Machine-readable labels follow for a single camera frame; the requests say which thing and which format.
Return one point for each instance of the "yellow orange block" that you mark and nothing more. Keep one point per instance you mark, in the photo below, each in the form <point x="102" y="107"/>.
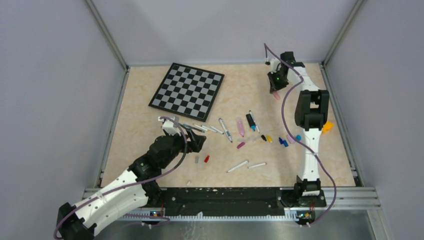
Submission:
<point x="327" y="127"/>

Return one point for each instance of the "white marker red cap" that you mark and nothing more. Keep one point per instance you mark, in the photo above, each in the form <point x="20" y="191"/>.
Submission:
<point x="257" y="165"/>

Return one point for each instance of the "blue gel pen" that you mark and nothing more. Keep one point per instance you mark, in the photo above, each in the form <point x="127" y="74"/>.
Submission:
<point x="193" y="128"/>

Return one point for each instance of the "black grey chessboard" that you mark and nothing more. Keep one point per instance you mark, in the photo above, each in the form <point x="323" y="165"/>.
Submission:
<point x="187" y="91"/>

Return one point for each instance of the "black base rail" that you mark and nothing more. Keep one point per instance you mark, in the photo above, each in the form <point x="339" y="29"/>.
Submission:
<point x="232" y="201"/>

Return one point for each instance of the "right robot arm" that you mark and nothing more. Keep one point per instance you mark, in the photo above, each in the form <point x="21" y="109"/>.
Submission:
<point x="311" y="114"/>

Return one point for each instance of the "white marker blue cap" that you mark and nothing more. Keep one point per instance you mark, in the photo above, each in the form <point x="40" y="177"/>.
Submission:
<point x="225" y="129"/>

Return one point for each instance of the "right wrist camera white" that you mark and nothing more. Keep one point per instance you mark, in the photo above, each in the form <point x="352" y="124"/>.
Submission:
<point x="274" y="65"/>

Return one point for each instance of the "lilac highlighter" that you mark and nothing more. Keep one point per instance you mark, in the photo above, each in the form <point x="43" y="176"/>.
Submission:
<point x="240" y="127"/>

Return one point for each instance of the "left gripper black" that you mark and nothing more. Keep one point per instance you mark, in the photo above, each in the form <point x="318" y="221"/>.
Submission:
<point x="196" y="141"/>

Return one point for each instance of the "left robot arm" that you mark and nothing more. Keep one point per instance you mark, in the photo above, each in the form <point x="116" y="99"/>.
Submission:
<point x="134" y="188"/>

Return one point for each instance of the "magenta marker cap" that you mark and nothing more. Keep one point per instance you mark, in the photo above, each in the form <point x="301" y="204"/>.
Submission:
<point x="240" y="145"/>

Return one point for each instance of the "black highlighter blue cap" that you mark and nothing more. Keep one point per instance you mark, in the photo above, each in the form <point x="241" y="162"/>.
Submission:
<point x="251" y="122"/>

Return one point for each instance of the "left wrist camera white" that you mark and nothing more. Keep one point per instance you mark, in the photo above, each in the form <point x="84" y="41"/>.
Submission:
<point x="170" y="125"/>

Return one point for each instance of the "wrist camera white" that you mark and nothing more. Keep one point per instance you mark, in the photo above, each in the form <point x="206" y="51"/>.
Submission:
<point x="274" y="65"/>
<point x="170" y="125"/>

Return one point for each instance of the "lilac highlighter cap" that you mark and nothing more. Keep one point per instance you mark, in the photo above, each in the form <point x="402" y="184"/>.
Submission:
<point x="290" y="139"/>

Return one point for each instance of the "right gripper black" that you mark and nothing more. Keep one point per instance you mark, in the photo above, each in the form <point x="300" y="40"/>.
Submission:
<point x="274" y="87"/>

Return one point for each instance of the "thin marker pink cap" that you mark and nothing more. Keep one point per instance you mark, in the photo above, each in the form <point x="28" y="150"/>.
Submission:
<point x="276" y="96"/>

